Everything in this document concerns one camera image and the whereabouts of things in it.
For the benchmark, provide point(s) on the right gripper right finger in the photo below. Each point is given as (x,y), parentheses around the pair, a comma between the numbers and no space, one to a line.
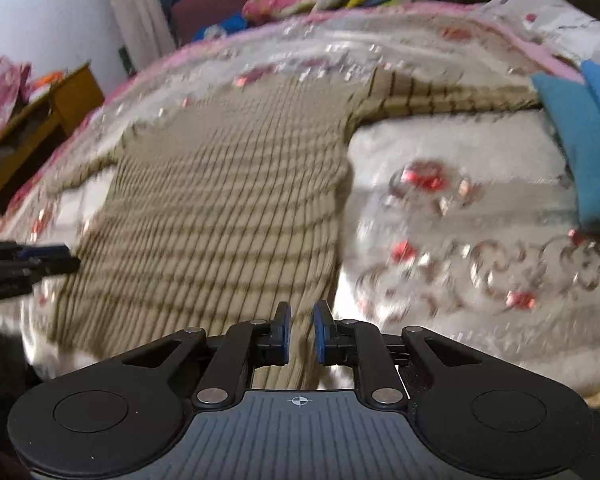
(371,355)

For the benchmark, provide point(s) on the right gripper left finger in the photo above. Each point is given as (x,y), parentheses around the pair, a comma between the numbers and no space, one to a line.
(244,348)

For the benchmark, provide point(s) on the beige striped knit sweater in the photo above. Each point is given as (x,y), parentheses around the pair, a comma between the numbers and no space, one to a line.
(231,205)

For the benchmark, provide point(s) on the blue clothes pile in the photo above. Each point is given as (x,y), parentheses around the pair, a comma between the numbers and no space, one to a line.
(228,27)

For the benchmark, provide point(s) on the wooden bedside desk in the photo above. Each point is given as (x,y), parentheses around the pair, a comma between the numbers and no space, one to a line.
(41,127)

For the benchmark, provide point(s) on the floral satin bedspread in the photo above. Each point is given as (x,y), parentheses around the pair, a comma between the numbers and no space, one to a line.
(464,223)

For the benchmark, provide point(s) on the pink floral cover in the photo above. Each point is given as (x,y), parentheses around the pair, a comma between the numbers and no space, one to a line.
(0,100)

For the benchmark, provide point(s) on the green bottle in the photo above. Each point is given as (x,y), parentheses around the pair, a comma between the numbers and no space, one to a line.
(126,62)

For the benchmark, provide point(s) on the beige left curtain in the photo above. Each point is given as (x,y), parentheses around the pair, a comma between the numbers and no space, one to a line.
(144,29)

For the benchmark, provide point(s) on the teal blue garment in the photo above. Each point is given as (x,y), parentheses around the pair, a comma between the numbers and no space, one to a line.
(574,109)

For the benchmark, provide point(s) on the white floral pillow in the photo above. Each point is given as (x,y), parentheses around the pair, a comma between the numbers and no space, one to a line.
(556,24)

